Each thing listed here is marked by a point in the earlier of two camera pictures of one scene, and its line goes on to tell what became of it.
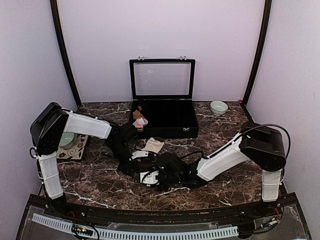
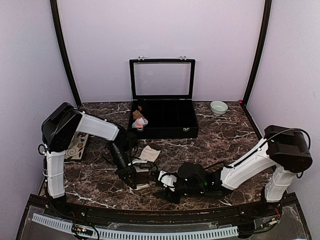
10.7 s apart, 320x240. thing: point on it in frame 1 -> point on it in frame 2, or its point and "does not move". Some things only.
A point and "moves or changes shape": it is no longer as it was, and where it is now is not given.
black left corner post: (63, 51) does not move
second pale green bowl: (218, 107) does not move
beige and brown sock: (154, 144) moves or changes shape
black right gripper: (162, 188) -> (167, 195)
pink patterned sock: (140, 122) does not move
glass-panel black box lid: (162, 79) does not move
